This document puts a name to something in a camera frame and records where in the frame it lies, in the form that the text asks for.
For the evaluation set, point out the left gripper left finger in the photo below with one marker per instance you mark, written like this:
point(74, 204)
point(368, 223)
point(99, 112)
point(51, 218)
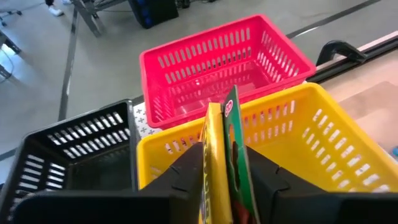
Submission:
point(124, 208)

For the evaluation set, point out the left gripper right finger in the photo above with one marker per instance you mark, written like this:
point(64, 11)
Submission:
point(311, 208)

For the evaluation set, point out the yellow plastic basket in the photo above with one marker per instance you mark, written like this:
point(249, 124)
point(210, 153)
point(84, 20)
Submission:
point(280, 149)

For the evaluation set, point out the yellow green crayon box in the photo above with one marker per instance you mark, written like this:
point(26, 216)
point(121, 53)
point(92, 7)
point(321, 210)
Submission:
point(214, 155)

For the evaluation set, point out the red plastic basket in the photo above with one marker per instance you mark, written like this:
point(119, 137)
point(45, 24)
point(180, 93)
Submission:
point(199, 96)

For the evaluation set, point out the black plastic basket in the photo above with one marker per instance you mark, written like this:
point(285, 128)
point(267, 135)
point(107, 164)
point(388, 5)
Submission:
point(93, 168)

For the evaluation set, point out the white perforated riser shelf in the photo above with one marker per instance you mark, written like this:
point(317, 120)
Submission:
point(143, 121)

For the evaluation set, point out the black table clamp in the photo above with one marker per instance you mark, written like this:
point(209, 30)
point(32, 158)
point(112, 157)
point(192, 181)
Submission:
point(342, 48)

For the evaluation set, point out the grey metal table leg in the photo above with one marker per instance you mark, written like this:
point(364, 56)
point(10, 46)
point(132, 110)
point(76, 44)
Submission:
point(90, 18)

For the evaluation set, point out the black computer tower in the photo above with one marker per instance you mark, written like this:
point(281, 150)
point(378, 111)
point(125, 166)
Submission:
point(152, 12)

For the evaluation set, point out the person's foot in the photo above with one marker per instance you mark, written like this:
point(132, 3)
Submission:
point(56, 12)

